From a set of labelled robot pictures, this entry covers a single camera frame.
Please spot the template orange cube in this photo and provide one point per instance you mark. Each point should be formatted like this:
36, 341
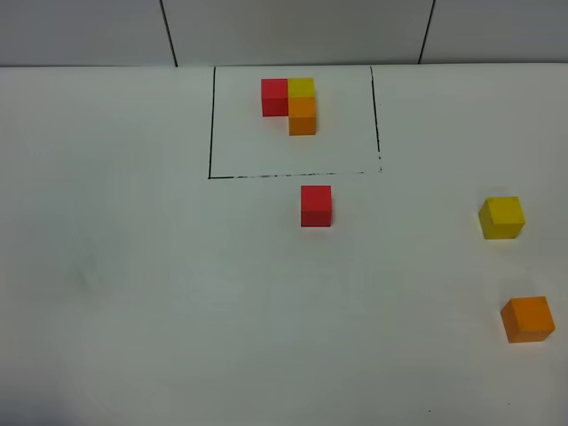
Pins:
302, 116

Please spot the template red cube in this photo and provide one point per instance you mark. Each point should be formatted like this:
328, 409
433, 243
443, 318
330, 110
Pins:
274, 97

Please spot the template yellow cube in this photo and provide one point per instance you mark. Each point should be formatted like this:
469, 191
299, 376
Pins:
301, 87

